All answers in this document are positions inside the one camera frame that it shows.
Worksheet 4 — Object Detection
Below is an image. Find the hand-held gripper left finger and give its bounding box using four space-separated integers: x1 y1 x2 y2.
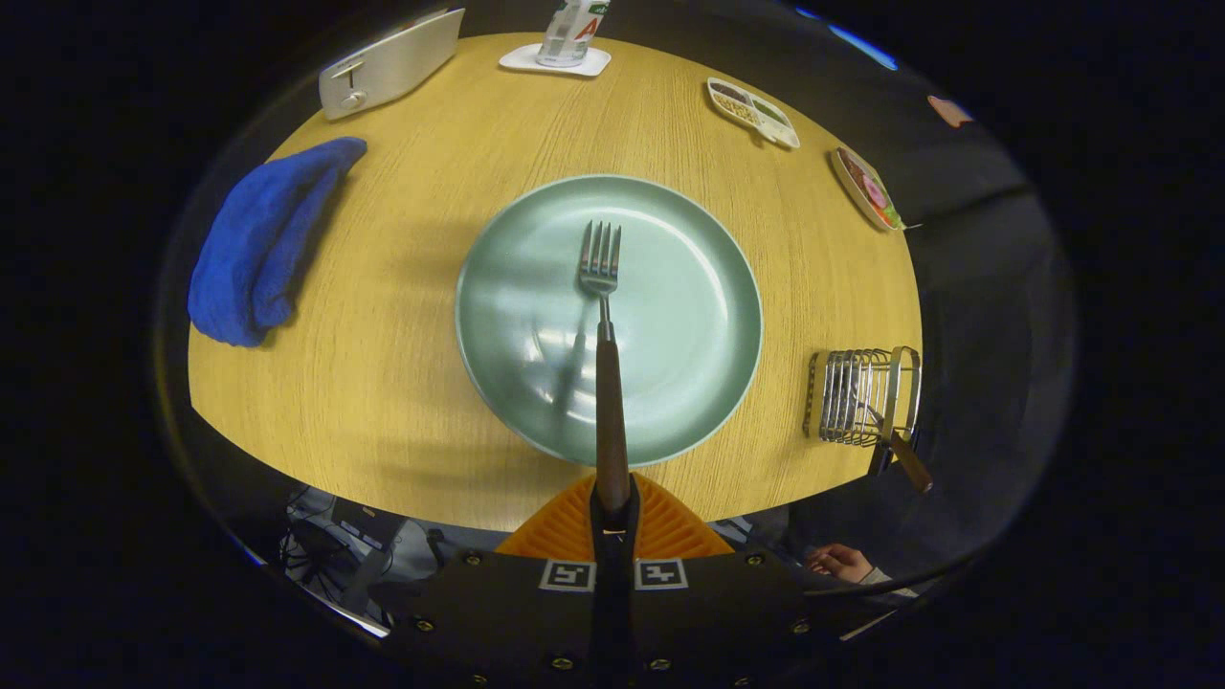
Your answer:
383 474 613 689

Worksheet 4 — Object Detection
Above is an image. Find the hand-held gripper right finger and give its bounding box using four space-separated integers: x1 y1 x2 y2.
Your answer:
612 474 845 689

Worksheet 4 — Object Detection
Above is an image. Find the fork with wooden handle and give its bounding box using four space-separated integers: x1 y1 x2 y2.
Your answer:
578 220 633 518

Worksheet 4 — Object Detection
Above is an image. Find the spoon with wooden handle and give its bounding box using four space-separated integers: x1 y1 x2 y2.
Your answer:
866 349 934 495

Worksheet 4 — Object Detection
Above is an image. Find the pale green plate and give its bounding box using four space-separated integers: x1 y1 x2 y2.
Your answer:
455 174 765 468

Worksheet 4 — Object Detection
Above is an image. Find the plate of toy food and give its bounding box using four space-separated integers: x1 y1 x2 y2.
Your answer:
830 145 905 233

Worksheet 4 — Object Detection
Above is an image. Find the blue cloth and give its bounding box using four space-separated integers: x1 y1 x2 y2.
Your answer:
188 137 368 347

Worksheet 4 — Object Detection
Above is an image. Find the white divided snack tray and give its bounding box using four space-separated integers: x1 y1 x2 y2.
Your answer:
706 77 801 151

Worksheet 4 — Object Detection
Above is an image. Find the white square coaster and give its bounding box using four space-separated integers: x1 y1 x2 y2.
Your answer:
499 43 613 78

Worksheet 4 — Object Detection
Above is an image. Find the small white drink bottle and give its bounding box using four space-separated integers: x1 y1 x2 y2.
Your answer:
536 0 612 68

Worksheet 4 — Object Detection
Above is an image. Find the white toaster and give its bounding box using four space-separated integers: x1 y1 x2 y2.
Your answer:
319 8 467 122

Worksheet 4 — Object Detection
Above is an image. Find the metal wire cutlery basket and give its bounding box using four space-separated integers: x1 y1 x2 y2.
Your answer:
802 346 923 448

